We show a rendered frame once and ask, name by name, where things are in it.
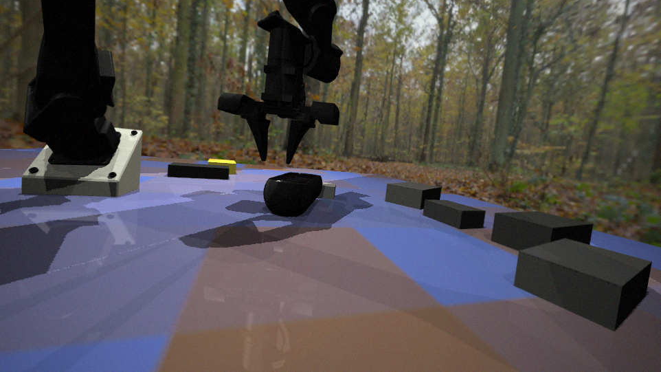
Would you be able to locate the yellow rectangular block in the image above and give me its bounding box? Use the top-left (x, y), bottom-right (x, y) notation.
top-left (208, 159), bottom-right (236, 175)

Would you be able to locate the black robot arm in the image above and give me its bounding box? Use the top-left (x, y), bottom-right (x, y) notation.
top-left (23, 0), bottom-right (343, 166)

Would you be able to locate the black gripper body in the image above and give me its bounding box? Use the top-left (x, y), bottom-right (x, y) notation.
top-left (218, 59), bottom-right (339, 125)

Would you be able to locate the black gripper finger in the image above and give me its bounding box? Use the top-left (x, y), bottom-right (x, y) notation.
top-left (287, 120), bottom-right (315, 164)
top-left (240, 114), bottom-right (271, 161)

